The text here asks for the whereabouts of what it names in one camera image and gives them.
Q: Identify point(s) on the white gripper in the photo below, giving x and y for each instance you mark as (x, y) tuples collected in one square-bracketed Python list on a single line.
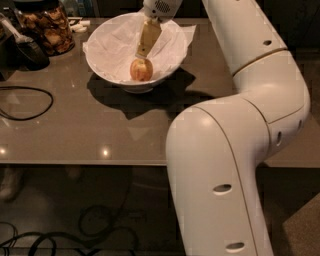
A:
[(160, 8)]

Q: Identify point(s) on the red yellow apple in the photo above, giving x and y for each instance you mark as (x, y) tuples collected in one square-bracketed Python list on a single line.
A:
[(141, 69)]

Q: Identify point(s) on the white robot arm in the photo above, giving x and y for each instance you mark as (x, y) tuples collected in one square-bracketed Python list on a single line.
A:
[(213, 148)]

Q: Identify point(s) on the white bowl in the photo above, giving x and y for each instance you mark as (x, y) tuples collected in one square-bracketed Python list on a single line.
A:
[(110, 60)]

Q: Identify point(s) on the small white items behind bowl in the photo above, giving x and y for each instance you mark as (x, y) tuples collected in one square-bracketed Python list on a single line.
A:
[(79, 26)]

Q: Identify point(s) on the white paper liner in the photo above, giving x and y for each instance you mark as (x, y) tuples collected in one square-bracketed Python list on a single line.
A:
[(113, 43)]

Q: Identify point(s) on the glass jar of dried chips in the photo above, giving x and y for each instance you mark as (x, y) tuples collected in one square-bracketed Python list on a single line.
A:
[(47, 23)]

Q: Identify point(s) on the black scoop with grey handle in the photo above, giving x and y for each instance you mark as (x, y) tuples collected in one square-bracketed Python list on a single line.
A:
[(30, 53)]

